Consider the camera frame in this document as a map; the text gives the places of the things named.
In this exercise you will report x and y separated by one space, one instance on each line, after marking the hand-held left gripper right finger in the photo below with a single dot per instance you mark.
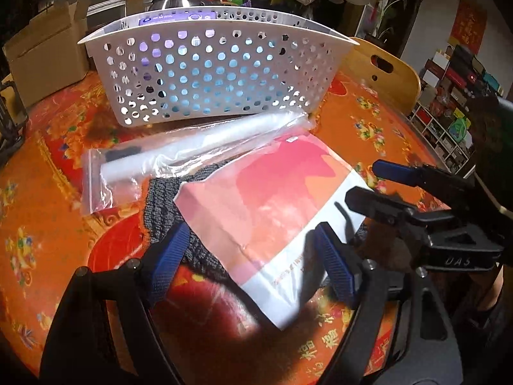
334 260

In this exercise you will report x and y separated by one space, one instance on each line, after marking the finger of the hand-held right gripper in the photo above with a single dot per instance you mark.
396 170
376 204

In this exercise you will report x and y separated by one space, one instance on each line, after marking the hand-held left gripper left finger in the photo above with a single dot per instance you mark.
172 254

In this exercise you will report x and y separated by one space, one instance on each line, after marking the grey knit cloth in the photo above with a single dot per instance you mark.
164 200

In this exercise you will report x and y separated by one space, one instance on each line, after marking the pink and white mailer bag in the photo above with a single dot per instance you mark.
272 208

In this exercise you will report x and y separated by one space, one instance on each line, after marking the white perforated plastic basket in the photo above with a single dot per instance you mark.
224 22

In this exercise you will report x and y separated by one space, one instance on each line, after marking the purple tissue pack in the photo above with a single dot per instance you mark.
168 17

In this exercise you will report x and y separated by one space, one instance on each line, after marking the person's right forearm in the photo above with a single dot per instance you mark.
491 288

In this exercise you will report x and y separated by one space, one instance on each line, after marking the white cube bookshelf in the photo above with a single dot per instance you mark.
445 136

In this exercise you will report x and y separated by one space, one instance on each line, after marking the clear zip bag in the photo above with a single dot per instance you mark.
116 196

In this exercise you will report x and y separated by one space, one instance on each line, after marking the wooden chair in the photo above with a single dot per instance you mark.
396 84

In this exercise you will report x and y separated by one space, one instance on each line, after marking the white plastic roll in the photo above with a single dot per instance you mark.
200 140

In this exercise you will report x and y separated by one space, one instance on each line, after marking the red floral tablecloth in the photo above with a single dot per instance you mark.
52 208

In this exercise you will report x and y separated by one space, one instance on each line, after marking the potted plant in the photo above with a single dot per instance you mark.
384 20

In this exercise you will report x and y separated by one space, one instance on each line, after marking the dark wooden door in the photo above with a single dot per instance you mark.
408 8

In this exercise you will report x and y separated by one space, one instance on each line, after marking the open cardboard box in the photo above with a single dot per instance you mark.
44 60

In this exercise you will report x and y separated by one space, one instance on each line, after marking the red wall banner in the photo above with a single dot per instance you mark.
467 26

